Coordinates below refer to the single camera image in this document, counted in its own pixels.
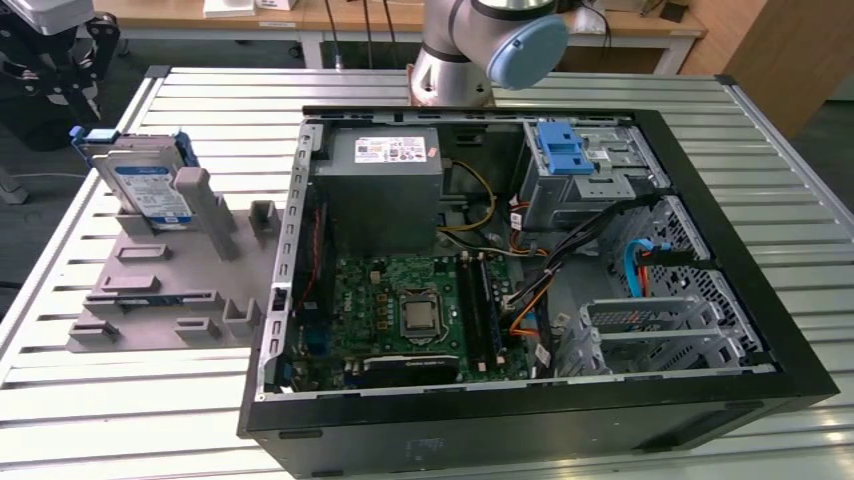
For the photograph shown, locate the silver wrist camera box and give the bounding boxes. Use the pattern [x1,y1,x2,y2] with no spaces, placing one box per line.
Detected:
[12,0,93,36]

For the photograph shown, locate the wooden desk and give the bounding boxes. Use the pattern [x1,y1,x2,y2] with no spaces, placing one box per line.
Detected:
[85,0,708,76]

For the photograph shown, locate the blue data wire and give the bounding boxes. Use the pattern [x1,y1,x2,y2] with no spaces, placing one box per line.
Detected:
[624,239,654,301]

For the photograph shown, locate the black RAM slot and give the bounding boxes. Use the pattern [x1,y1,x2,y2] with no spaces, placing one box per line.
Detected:
[476,252,510,366]
[455,252,487,369]

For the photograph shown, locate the grey parts rack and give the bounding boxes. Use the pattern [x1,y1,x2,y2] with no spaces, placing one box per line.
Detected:
[65,167,285,354]

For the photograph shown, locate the silver CPU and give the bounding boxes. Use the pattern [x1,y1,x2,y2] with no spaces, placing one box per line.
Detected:
[402,299,442,337]

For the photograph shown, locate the red twisted wire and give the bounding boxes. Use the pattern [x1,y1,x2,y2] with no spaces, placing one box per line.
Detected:
[312,202,330,301]

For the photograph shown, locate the yellow wire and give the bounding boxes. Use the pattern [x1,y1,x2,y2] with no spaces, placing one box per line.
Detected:
[436,159,500,234]

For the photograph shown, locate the hard disk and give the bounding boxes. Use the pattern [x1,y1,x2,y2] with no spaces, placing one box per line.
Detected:
[69,127,201,231]

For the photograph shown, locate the metal disk bay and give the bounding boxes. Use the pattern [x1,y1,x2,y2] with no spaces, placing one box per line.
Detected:
[556,297,762,377]

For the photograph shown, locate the black labelled cable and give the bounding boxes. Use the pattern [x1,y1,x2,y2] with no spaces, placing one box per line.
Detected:
[530,299,559,379]

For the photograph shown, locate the metal optical drive cage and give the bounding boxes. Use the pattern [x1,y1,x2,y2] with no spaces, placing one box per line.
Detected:
[518,119,672,234]

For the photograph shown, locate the power wire with orange strands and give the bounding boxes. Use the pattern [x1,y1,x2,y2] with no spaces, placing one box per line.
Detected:
[636,249,714,301]

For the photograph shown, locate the black cable bundle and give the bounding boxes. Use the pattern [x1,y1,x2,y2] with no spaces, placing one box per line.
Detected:
[503,197,668,309]

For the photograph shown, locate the black graphics card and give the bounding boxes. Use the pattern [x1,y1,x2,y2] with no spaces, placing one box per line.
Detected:
[344,352,463,390]

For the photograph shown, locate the grey power supply unit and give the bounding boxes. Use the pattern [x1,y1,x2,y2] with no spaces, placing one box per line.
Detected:
[311,127,447,256]

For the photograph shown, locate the black open PC case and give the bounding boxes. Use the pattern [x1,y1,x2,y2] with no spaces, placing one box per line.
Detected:
[237,103,841,477]

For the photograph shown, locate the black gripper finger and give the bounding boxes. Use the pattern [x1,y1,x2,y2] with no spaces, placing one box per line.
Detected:
[0,62,72,107]
[69,13,123,121]

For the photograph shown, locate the blue drive cage latch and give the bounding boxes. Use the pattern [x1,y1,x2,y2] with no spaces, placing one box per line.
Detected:
[532,122,596,176]

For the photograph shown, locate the grey stand foot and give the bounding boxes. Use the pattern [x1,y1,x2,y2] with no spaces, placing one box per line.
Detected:
[0,164,29,205]

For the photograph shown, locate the CPU socket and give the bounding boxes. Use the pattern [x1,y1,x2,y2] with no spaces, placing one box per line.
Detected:
[396,287,450,350]

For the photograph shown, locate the green motherboard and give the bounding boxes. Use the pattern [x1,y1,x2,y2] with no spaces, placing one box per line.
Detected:
[292,252,539,394]

